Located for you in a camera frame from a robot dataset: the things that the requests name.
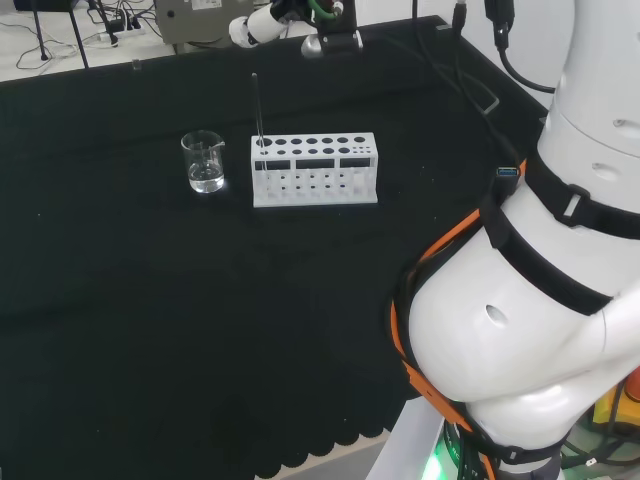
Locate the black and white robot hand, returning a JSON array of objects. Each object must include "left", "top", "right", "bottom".
[{"left": 228, "top": 0, "right": 365, "bottom": 60}]

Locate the clear glass rod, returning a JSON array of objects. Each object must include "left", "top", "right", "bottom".
[{"left": 250, "top": 72, "right": 268, "bottom": 174}]

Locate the white test tube rack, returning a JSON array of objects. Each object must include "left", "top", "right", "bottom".
[{"left": 251, "top": 131, "right": 380, "bottom": 209}]

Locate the grey metal box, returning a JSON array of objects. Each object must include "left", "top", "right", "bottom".
[{"left": 153, "top": 0, "right": 257, "bottom": 52}]

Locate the white power strip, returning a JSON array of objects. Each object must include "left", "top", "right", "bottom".
[{"left": 83, "top": 23, "right": 147, "bottom": 50}]

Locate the small glass beaker with water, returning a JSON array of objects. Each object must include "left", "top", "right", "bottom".
[{"left": 180, "top": 129, "right": 227, "bottom": 195}]

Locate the black tripod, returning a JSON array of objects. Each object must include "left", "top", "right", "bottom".
[{"left": 30, "top": 0, "right": 91, "bottom": 70}]

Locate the black box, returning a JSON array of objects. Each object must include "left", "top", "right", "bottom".
[{"left": 12, "top": 0, "right": 76, "bottom": 12}]

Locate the black table cloth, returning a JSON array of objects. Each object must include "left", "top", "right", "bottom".
[{"left": 0, "top": 14, "right": 551, "bottom": 480}]

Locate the pale board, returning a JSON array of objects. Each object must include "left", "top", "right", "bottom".
[{"left": 368, "top": 398, "right": 447, "bottom": 480}]

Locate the yellow stop button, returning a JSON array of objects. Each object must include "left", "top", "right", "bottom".
[{"left": 592, "top": 367, "right": 640, "bottom": 437}]

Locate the thin black cable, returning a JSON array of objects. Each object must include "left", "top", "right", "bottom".
[
  {"left": 452, "top": 0, "right": 500, "bottom": 117},
  {"left": 410, "top": 0, "right": 524, "bottom": 166}
]

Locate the thick black cable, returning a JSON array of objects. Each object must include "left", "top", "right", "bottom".
[{"left": 483, "top": 0, "right": 557, "bottom": 95}]

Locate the orange cable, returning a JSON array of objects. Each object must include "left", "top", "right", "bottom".
[{"left": 389, "top": 158, "right": 529, "bottom": 451}]

